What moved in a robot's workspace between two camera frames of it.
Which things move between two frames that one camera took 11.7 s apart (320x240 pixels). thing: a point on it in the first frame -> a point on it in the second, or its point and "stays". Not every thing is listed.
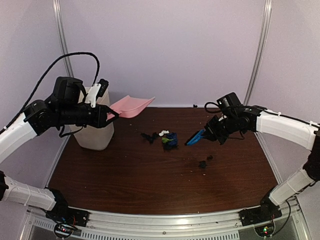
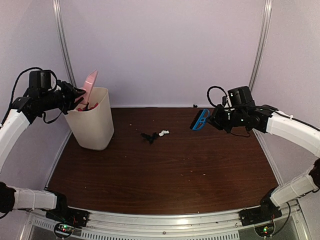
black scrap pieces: [149, 138] stays
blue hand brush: [196, 138] -> [201, 120]
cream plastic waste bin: [91, 138] stays
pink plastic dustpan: [130, 106] -> [89, 85]
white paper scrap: [163, 132] stays
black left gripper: [99, 121] -> [71, 92]
